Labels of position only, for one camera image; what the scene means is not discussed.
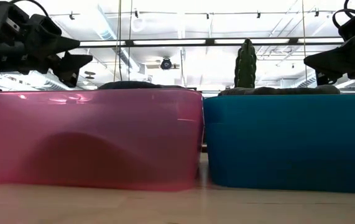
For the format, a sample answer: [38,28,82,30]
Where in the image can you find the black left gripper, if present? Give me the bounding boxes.
[0,14,93,88]

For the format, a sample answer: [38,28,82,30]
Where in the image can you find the pink translucent plastic bin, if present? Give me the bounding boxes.
[0,88,205,192]

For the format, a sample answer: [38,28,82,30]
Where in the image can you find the dark round plush object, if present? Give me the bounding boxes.
[98,80,186,91]

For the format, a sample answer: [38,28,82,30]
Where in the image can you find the teal plastic bin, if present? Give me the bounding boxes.
[202,94,355,194]

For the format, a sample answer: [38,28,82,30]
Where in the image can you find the green cactus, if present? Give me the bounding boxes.
[234,38,257,89]

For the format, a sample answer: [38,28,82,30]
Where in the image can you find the right gripper black cable loop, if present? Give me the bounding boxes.
[332,0,355,29]

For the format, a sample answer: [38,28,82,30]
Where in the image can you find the gripper black cable loop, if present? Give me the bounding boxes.
[9,0,51,18]
[332,0,355,29]

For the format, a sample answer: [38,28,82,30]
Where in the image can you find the left gripper black cable loop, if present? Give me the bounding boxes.
[9,0,51,18]

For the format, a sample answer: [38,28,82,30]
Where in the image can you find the yellow hanging cable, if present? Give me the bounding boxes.
[113,0,122,83]

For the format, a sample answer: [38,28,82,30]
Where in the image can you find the black hanging cable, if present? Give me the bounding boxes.
[128,0,132,82]

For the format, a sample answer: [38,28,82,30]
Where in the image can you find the white cable ring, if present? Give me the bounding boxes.
[131,17,146,32]

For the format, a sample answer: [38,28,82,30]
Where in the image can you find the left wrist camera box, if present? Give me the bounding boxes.
[0,0,30,40]

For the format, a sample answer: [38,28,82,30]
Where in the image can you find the black overhead camera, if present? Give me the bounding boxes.
[160,57,173,70]

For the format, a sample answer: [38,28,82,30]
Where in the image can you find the black overhead frame bar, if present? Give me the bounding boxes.
[79,37,346,49]

